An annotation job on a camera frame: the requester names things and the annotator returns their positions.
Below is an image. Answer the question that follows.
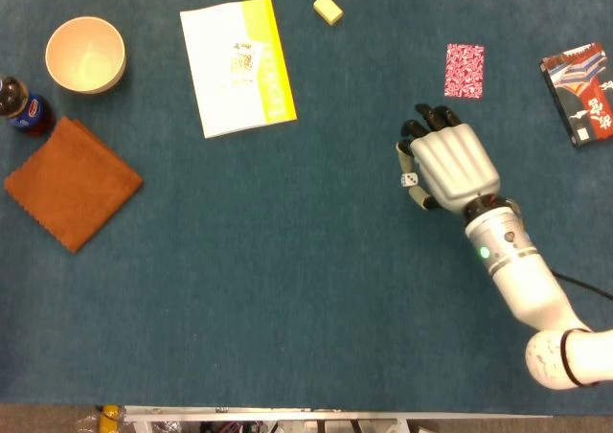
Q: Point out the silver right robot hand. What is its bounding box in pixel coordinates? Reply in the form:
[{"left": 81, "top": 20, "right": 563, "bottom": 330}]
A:
[{"left": 395, "top": 103, "right": 502, "bottom": 215}]

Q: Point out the red patterned card deck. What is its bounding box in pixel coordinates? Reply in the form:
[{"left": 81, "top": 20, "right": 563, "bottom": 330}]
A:
[{"left": 443, "top": 42, "right": 486, "bottom": 101}]

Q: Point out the black and red card box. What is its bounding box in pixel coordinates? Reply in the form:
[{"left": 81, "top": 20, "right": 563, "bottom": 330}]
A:
[{"left": 539, "top": 41, "right": 613, "bottom": 148}]

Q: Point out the cream mahjong tile block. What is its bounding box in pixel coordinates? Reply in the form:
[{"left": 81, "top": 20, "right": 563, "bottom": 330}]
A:
[{"left": 312, "top": 0, "right": 345, "bottom": 26}]

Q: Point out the white and yellow booklet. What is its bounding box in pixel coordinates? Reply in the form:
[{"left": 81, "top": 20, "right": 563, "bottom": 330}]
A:
[{"left": 179, "top": 0, "right": 299, "bottom": 140}]

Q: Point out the teal felt table mat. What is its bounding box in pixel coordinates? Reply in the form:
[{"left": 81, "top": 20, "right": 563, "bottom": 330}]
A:
[{"left": 0, "top": 0, "right": 613, "bottom": 418}]

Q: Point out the folded orange cloth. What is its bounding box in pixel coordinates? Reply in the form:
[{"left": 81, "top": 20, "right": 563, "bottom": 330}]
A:
[{"left": 3, "top": 115, "right": 145, "bottom": 254}]

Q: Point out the cream round bowl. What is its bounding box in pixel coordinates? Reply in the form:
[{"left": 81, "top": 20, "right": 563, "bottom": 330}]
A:
[{"left": 44, "top": 15, "right": 127, "bottom": 95}]

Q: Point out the yellow clamp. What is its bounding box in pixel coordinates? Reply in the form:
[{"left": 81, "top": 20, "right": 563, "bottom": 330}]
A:
[{"left": 99, "top": 404, "right": 120, "bottom": 433}]

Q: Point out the dark cola bottle blue label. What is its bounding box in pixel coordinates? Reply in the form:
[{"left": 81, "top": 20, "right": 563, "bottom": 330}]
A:
[{"left": 0, "top": 75, "right": 57, "bottom": 139}]

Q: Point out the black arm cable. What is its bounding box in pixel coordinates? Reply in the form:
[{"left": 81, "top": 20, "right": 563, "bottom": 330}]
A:
[{"left": 549, "top": 269, "right": 613, "bottom": 303}]

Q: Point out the white metal frame bar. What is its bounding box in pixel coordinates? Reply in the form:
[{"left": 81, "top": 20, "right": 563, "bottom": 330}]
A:
[{"left": 123, "top": 405, "right": 552, "bottom": 425}]

